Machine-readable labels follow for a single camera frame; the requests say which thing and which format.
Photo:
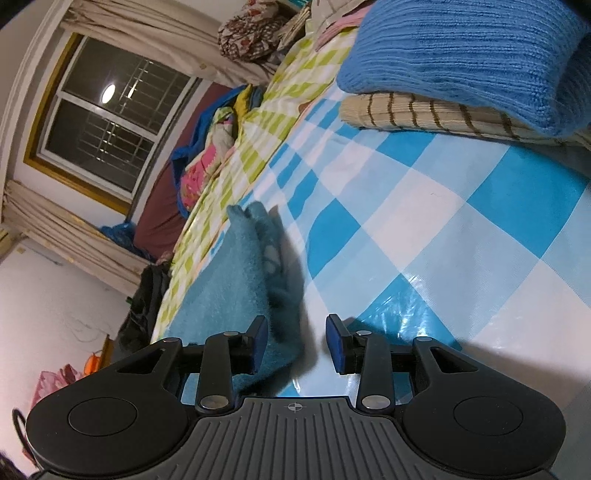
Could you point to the stack of papers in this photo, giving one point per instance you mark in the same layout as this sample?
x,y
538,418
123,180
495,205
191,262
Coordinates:
x,y
295,27

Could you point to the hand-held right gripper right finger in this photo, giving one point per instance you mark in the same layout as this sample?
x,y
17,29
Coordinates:
x,y
337,346

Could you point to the pink floral quilt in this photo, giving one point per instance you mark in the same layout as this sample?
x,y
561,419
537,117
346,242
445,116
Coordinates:
x,y
198,175

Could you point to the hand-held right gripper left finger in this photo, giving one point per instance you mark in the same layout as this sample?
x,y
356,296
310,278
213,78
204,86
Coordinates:
x,y
258,344

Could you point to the brown floral cloth bundle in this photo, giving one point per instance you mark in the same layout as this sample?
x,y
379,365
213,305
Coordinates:
x,y
249,32

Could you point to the blue knit sweater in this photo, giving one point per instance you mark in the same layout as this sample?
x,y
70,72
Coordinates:
x,y
461,55

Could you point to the beige striped folded cloth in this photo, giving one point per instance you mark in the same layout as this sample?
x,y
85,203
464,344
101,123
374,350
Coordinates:
x,y
415,115

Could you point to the wooden desk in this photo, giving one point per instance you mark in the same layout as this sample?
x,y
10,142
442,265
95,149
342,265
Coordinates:
x,y
106,350

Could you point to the blue bag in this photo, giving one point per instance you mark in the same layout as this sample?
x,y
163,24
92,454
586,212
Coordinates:
x,y
120,233

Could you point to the pink bag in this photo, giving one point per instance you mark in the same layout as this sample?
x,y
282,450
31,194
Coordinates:
x,y
51,383

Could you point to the yellow folded cloth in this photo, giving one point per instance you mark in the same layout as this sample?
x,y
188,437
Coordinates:
x,y
242,104

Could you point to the blue white checked plastic sheet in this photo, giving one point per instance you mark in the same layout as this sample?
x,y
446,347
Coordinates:
x,y
438,221

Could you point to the maroon sofa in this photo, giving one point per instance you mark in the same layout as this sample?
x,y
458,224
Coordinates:
x,y
159,217

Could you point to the pile of colourful bedding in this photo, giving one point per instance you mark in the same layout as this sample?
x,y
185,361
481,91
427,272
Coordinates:
x,y
184,152

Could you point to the window with yellow frame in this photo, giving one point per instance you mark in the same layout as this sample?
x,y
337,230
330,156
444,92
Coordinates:
x,y
106,120

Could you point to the black jacket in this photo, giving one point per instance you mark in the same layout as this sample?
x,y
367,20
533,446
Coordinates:
x,y
143,300

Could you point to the green checked bed sheet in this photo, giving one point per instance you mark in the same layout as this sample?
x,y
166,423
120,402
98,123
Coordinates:
x,y
240,152

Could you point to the orange bag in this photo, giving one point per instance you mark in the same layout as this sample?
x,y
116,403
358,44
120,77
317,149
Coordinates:
x,y
92,362

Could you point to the teal fuzzy sweater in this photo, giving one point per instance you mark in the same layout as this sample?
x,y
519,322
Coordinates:
x,y
240,277

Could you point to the beige curtain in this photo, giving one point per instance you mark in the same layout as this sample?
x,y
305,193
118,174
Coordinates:
x,y
69,240
152,41

